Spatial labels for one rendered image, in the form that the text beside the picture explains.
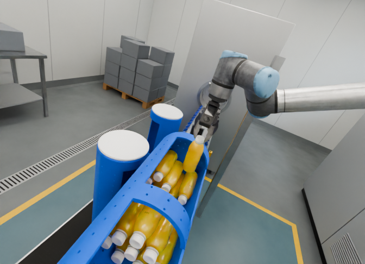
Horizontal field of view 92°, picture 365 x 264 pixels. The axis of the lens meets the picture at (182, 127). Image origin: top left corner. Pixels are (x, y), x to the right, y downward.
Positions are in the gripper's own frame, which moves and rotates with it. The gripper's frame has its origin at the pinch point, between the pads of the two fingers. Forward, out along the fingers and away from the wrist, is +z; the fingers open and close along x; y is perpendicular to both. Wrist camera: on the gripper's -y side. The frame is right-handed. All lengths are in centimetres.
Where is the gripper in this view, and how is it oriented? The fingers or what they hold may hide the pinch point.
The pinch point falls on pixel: (200, 138)
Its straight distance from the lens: 78.7
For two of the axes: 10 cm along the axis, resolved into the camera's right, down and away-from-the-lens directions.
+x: -9.2, -3.8, 1.3
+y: 2.8, -3.9, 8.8
